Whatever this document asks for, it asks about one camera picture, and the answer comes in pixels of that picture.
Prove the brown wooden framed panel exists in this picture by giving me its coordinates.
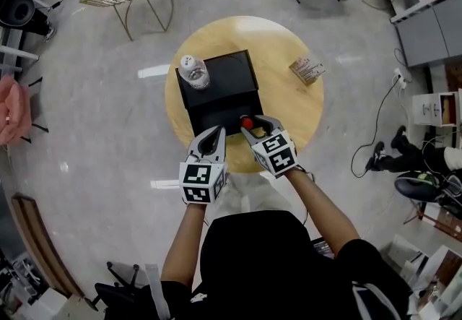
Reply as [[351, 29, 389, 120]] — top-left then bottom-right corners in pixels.
[[10, 194, 86, 300]]

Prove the black box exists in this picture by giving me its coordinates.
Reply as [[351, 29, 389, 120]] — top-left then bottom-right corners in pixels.
[[175, 49, 264, 139]]

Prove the white rectangular table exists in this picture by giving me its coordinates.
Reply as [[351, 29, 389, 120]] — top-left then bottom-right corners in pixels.
[[0, 27, 40, 74]]

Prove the small brown card packet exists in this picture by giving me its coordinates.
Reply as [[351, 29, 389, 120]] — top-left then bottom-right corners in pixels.
[[288, 57, 326, 87]]

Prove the grey shoulder strap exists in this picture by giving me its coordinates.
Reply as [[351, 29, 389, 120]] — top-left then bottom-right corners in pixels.
[[352, 282, 398, 320], [144, 263, 171, 320]]

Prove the white wooden cabinet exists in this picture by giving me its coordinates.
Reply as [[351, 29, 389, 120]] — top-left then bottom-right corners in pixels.
[[411, 89, 462, 129]]

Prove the black padded stool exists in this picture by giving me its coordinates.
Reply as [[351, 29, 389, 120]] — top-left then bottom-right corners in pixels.
[[393, 170, 462, 226]]

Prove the black swivel chair base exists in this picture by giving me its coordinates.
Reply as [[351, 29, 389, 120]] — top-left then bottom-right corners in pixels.
[[84, 260, 153, 313]]

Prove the person's black shirt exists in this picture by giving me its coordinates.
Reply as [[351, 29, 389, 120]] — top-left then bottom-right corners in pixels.
[[139, 209, 412, 320]]

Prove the clear plastic water bottle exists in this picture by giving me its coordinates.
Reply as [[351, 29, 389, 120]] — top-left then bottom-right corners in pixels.
[[179, 54, 211, 90]]

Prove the person's right forearm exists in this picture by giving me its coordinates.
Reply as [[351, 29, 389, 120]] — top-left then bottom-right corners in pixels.
[[284, 168, 362, 259]]

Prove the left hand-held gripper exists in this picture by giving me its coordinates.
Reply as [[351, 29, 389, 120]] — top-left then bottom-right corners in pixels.
[[179, 125, 230, 206]]

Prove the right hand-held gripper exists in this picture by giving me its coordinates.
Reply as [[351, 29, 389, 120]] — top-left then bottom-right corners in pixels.
[[240, 114, 299, 179]]

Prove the person's left forearm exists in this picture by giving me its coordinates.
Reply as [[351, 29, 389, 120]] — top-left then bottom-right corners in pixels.
[[160, 201, 211, 284]]

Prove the white power strip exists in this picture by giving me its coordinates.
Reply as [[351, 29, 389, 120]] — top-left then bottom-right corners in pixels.
[[393, 68, 413, 90]]

